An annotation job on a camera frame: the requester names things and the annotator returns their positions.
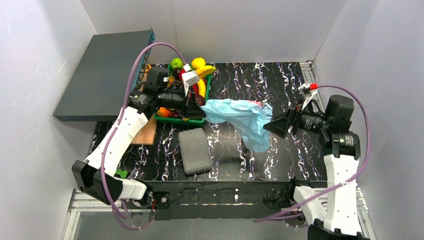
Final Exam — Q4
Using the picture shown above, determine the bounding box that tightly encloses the light blue plastic bag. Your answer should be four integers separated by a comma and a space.
201, 99, 273, 153

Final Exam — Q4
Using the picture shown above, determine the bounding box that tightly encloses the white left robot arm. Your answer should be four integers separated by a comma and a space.
71, 64, 206, 205

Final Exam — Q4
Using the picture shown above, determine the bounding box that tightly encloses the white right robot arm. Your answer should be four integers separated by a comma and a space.
263, 95, 366, 240

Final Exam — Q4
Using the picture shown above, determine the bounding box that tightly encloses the orange fake mango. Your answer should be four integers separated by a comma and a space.
156, 107, 172, 118

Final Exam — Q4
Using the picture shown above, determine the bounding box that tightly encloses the yellow fake banana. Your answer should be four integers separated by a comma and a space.
196, 78, 206, 98
195, 65, 216, 79

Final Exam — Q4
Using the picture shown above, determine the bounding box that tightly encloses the green plastic fruit crate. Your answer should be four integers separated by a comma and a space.
153, 73, 213, 127

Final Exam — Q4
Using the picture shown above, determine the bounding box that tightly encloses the wooden board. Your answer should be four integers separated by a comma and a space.
130, 71, 165, 145

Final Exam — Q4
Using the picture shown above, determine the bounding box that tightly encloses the green bone-shaped toy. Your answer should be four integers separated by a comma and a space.
115, 169, 129, 179

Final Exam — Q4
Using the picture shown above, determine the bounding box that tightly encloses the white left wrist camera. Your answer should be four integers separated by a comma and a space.
181, 64, 200, 89

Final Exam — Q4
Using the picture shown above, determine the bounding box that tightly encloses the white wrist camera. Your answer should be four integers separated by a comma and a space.
181, 64, 200, 89
297, 83, 319, 110

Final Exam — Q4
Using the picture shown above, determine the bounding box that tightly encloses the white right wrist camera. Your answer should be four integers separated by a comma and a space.
297, 83, 319, 110

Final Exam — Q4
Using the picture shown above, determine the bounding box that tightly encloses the dark grey network switch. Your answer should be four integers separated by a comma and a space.
53, 29, 155, 122

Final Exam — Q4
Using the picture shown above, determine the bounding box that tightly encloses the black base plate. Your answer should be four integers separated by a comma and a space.
145, 180, 294, 221

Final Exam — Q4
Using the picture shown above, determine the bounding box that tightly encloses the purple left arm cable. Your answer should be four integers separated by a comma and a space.
100, 42, 186, 231

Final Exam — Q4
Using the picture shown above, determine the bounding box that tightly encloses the aluminium frame rail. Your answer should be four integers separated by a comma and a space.
61, 190, 140, 240

